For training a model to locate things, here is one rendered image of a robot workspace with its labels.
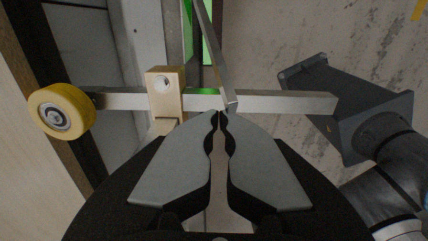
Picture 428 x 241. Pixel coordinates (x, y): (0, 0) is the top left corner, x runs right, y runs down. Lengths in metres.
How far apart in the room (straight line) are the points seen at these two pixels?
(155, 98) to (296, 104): 0.22
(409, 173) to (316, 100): 0.42
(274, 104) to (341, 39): 1.08
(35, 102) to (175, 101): 0.18
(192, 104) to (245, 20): 0.88
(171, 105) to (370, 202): 0.59
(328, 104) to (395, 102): 0.50
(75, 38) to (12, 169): 0.28
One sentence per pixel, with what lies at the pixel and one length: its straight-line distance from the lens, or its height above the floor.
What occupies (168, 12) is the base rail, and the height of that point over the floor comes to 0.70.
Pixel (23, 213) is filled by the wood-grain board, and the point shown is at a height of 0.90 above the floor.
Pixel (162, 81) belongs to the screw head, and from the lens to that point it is 0.24.
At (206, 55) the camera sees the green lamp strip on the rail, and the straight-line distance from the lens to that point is 0.39.
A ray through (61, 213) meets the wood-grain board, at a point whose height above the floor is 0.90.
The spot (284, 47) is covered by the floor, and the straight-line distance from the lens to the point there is 1.17.
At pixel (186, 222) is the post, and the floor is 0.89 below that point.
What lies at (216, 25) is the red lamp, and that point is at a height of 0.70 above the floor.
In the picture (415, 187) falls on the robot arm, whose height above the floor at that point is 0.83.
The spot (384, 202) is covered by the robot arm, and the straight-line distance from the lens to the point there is 0.66.
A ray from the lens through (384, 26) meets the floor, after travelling 1.48.
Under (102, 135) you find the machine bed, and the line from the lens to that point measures 0.48.
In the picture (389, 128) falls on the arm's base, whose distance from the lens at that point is 0.74.
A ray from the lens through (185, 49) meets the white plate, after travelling 0.30.
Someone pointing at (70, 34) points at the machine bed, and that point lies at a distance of 0.43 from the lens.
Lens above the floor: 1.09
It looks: 60 degrees down
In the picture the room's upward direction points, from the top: 177 degrees counter-clockwise
